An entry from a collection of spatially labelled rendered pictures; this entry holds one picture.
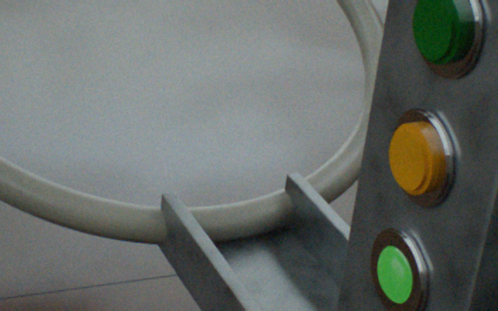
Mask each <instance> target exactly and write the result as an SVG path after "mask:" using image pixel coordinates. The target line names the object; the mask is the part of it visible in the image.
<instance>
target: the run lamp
mask: <svg viewBox="0 0 498 311"><path fill-rule="evenodd" d="M377 275H378V279H379V283H380V286H381V288H382V290H383V292H384V293H385V294H386V295H387V296H388V297H389V298H390V299H391V300H392V301H395V302H397V303H403V302H404V301H406V300H407V298H408V297H409V295H410V293H411V289H412V276H411V271H410V268H409V265H408V263H407V261H406V259H405V256H404V255H403V254H402V253H401V252H400V251H399V250H398V249H396V248H395V247H393V246H387V247H386V248H385V249H384V250H383V251H382V252H381V253H380V256H379V259H378V263H377Z"/></svg>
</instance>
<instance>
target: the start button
mask: <svg viewBox="0 0 498 311"><path fill-rule="evenodd" d="M412 28H413V35H414V38H415V41H416V43H417V46H418V48H419V52H420V53H421V54H422V55H423V56H424V57H425V59H426V60H428V61H429V62H430V63H431V64H433V65H438V66H440V65H447V64H451V63H453V62H455V61H456V60H457V59H458V57H459V55H460V54H461V53H462V51H463V48H464V45H465V42H466V38H467V18H466V15H465V10H464V7H463V4H462V2H461V1H460V0H418V2H417V4H416V9H415V11H414V15H413V22H412Z"/></svg>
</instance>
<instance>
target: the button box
mask: <svg viewBox="0 0 498 311"><path fill-rule="evenodd" d="M477 1H478V3H479V5H480V9H481V12H482V43H481V46H480V49H479V53H478V55H477V57H476V60H475V62H474V64H473V65H472V67H471V68H470V70H469V71H468V72H467V73H465V74H464V75H463V76H461V77H460V78H457V79H444V78H441V77H440V76H438V75H436V74H435V73H434V72H433V71H432V70H431V69H430V68H429V67H428V66H427V65H426V63H425V61H424V59H423V58H422V56H421V54H420V52H419V48H418V46H417V43H416V41H415V38H414V35H413V28H412V22H413V15H414V11H415V9H416V3H417V0H388V4H387V9H386V19H385V24H384V29H383V34H382V38H381V44H380V53H379V59H378V69H377V74H376V79H375V84H374V89H373V99H372V104H371V110H370V115H369V120H368V125H367V134H366V140H365V145H364V150H363V155H362V160H361V169H360V174H359V180H358V185H357V190H356V196H355V201H354V210H353V215H352V220H351V226H350V231H349V236H348V246H347V251H346V256H345V261H344V265H343V271H342V280H341V286H340V291H339V296H338V301H337V306H336V311H387V309H386V308H385V307H384V305H383V304H382V302H381V301H380V298H379V297H378V296H377V294H376V291H375V288H374V280H373V276H372V269H371V255H372V250H373V247H374V242H375V240H376V238H377V237H378V234H379V233H380V232H381V231H383V230H384V229H386V228H390V227H393V228H398V229H400V230H401V231H403V232H404V233H406V234H407V235H408V236H409V237H410V238H411V239H412V241H413V242H414V243H415V245H416V246H417V247H418V250H419V253H420V255H421V257H422V259H423V262H424V265H425V272H426V279H427V292H426V298H425V304H424V306H423V308H422V310H421V311H498V0H477ZM416 108H421V109H424V110H427V111H428V112H430V113H431V114H432V115H433V116H434V117H435V118H436V119H437V120H438V122H440V123H441V125H442V126H443V127H444V129H445V131H446V133H447V136H448V138H449V140H450V146H451V149H452V155H453V175H452V181H451V184H450V189H449V191H448V193H447V194H446V196H445V197H444V199H443V200H442V201H441V202H440V203H439V204H437V205H436V206H431V207H421V206H419V205H417V204H415V203H414V202H413V201H411V200H410V199H409V197H408V196H407V195H406V194H405V193H404V191H403V190H402V188H401V187H400V185H399V184H398V182H397V181H396V180H395V178H394V176H393V172H392V170H391V167H390V163H389V146H390V142H391V140H392V136H393V131H394V128H395V126H396V123H397V122H398V121H399V119H400V117H401V116H402V115H403V114H404V113H405V112H406V111H409V110H410V109H416Z"/></svg>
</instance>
